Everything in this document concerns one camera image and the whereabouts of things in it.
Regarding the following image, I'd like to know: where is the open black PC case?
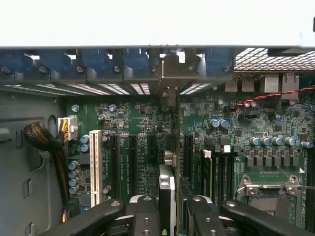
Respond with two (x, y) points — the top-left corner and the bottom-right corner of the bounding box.
(0, 45), (315, 236)

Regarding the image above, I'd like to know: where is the CPU socket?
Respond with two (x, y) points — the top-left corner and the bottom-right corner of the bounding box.
(235, 174), (305, 228)

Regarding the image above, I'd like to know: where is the short black expansion slot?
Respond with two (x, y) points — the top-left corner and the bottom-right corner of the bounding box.
(147, 134), (158, 160)

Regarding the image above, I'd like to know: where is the green motherboard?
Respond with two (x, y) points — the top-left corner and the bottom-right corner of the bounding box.
(66, 94), (315, 236)

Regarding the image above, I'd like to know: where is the black RAM slot bank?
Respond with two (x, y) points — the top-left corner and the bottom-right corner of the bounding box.
(200, 147), (236, 205)

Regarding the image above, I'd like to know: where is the red black twisted wire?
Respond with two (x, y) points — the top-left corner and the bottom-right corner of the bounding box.
(230, 86), (315, 110)

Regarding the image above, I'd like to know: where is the sleeved power cable bundle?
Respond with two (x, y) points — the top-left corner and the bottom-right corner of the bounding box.
(23, 121), (72, 223)

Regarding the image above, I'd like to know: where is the white expansion slot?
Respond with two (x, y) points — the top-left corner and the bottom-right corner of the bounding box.
(89, 129), (102, 207)

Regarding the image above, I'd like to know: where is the blue card retainer strip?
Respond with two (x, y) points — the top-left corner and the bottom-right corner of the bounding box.
(0, 48), (234, 74)

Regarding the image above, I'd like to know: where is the white power connector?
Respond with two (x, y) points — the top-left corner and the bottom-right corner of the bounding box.
(58, 117), (79, 141)

